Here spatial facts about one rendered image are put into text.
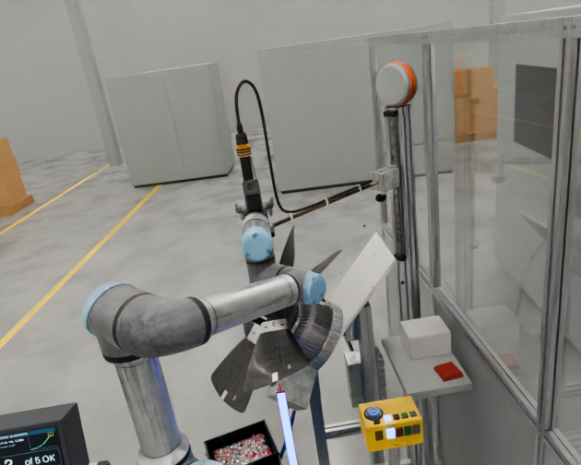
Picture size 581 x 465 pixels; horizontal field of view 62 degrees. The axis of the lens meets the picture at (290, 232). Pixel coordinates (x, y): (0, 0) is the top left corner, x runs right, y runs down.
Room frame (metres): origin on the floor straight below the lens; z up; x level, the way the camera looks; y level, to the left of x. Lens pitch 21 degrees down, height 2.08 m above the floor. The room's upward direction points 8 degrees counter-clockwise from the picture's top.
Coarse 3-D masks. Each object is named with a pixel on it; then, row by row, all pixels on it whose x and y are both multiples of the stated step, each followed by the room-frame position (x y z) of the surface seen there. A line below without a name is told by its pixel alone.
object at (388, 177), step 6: (384, 168) 1.85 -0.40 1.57; (390, 168) 1.83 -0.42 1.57; (396, 168) 1.82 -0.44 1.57; (372, 174) 1.81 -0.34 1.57; (378, 174) 1.78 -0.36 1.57; (384, 174) 1.76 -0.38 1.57; (390, 174) 1.78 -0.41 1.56; (396, 174) 1.80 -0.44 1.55; (378, 180) 1.78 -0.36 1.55; (384, 180) 1.76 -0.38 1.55; (390, 180) 1.78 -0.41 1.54; (396, 180) 1.80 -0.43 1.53; (372, 186) 1.81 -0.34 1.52; (378, 186) 1.79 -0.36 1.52; (384, 186) 1.76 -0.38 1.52; (390, 186) 1.78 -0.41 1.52; (396, 186) 1.80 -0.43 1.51
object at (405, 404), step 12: (408, 396) 1.14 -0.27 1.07; (360, 408) 1.12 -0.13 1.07; (384, 408) 1.11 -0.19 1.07; (396, 408) 1.10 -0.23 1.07; (408, 408) 1.09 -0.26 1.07; (360, 420) 1.13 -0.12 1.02; (372, 420) 1.07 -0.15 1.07; (384, 420) 1.06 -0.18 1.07; (396, 420) 1.06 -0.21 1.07; (408, 420) 1.05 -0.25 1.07; (420, 420) 1.05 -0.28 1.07; (372, 432) 1.04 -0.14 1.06; (384, 432) 1.04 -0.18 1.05; (372, 444) 1.04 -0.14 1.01; (384, 444) 1.04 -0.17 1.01; (396, 444) 1.04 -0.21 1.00; (408, 444) 1.05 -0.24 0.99
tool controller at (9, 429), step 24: (48, 408) 1.12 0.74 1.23; (72, 408) 1.10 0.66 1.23; (0, 432) 1.03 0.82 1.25; (24, 432) 1.02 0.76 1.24; (48, 432) 1.02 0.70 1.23; (72, 432) 1.06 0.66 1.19; (0, 456) 1.01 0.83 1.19; (24, 456) 1.01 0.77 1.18; (48, 456) 1.01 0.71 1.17; (72, 456) 1.02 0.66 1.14
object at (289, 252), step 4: (292, 228) 1.75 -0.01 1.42; (292, 232) 1.77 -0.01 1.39; (292, 236) 1.79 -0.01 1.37; (288, 240) 1.72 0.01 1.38; (292, 240) 1.80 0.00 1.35; (288, 244) 1.73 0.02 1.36; (292, 244) 1.81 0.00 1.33; (284, 248) 1.69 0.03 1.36; (288, 248) 1.73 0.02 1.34; (292, 248) 1.81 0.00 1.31; (284, 252) 1.69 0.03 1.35; (288, 252) 1.74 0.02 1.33; (292, 252) 1.81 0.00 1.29; (284, 256) 1.70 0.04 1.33; (288, 256) 1.74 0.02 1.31; (292, 256) 1.81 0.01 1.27; (280, 260) 1.66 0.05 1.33; (284, 260) 1.70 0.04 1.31; (288, 260) 1.74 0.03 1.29; (292, 260) 1.80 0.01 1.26; (284, 264) 1.70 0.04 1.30; (288, 264) 1.74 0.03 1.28; (292, 264) 1.80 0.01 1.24
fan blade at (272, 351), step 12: (264, 336) 1.39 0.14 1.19; (276, 336) 1.38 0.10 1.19; (288, 336) 1.37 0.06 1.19; (264, 348) 1.34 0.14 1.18; (276, 348) 1.32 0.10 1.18; (288, 348) 1.31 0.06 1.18; (300, 348) 1.30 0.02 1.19; (252, 360) 1.31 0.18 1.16; (264, 360) 1.29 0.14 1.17; (276, 360) 1.27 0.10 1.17; (288, 360) 1.25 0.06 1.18; (300, 360) 1.23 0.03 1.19; (252, 372) 1.26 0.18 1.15; (264, 372) 1.24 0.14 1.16; (276, 372) 1.22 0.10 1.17; (288, 372) 1.20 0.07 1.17; (252, 384) 1.22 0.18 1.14; (264, 384) 1.20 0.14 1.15
